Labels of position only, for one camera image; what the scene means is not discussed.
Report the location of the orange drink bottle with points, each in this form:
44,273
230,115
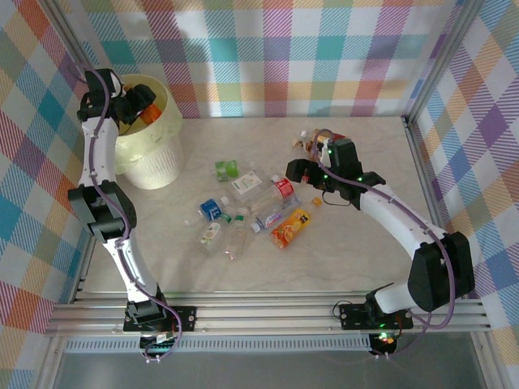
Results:
150,114

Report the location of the clear bottle red label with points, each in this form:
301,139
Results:
284,188

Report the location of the clear plastic box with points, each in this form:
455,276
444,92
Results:
245,183

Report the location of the purple label tube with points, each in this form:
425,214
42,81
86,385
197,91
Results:
271,220

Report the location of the crushed green label bottle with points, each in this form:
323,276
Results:
224,169

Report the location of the clear bottle green neck band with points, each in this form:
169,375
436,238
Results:
238,239

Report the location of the clear bottle blue label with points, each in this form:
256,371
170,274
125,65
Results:
210,208

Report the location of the green cap pale label bottle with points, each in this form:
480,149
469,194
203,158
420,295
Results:
211,234

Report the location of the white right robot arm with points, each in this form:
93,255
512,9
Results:
395,227

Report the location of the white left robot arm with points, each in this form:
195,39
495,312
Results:
106,158

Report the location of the cream ribbed waste bin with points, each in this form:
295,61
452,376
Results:
162,166

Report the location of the loose orange bottle cap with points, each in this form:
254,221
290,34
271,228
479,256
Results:
316,201

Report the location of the pale yellow waste basket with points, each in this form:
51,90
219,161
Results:
166,121

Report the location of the plaid backdrop cloth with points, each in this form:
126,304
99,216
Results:
486,162
284,48
24,162

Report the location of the black control board with lights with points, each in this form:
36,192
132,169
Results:
385,342

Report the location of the green terminal control board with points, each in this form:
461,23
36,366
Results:
160,347

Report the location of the aluminium frame post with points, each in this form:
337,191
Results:
440,61
73,36

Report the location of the aluminium base rail beams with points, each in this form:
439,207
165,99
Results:
263,314

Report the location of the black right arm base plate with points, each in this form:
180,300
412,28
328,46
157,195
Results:
350,318

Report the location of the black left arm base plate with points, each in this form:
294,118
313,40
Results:
188,318

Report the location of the aluminium frame leg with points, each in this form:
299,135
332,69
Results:
489,364
50,364

